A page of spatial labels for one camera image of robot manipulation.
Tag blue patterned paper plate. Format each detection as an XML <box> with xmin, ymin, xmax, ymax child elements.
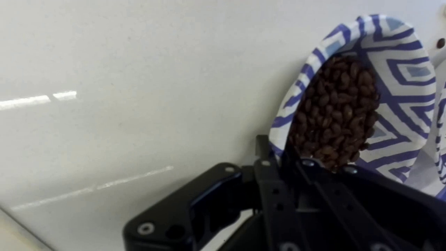
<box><xmin>267</xmin><ymin>13</ymin><xmax>446</xmax><ymax>200</ymax></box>
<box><xmin>435</xmin><ymin>86</ymin><xmax>446</xmax><ymax>186</ymax></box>

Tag pile of coffee beans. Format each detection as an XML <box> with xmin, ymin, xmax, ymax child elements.
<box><xmin>288</xmin><ymin>55</ymin><xmax>380</xmax><ymax>174</ymax></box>

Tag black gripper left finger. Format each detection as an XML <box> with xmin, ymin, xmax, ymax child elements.
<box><xmin>122</xmin><ymin>135</ymin><xmax>308</xmax><ymax>251</ymax></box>

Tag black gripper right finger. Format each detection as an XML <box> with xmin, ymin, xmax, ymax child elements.
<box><xmin>283</xmin><ymin>157</ymin><xmax>446</xmax><ymax>251</ymax></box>

